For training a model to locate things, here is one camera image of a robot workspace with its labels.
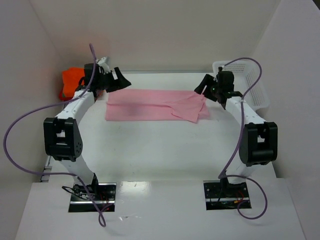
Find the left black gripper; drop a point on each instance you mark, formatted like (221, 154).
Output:
(113, 81)

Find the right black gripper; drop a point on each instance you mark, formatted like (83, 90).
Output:
(208, 88)

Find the pink t shirt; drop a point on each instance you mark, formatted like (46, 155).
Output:
(156, 105)

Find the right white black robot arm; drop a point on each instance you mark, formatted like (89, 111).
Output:
(258, 140)

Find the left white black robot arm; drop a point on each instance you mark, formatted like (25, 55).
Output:
(62, 137)

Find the white perforated plastic basket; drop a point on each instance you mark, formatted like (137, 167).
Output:
(246, 72)

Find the orange folded t shirt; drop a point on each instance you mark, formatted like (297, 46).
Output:
(70, 79)

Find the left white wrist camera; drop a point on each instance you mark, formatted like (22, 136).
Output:
(103, 65)

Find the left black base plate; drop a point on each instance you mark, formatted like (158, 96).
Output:
(80, 201)

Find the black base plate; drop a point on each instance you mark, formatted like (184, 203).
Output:
(80, 201)
(212, 197)

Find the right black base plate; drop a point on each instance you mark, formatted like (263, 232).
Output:
(212, 197)

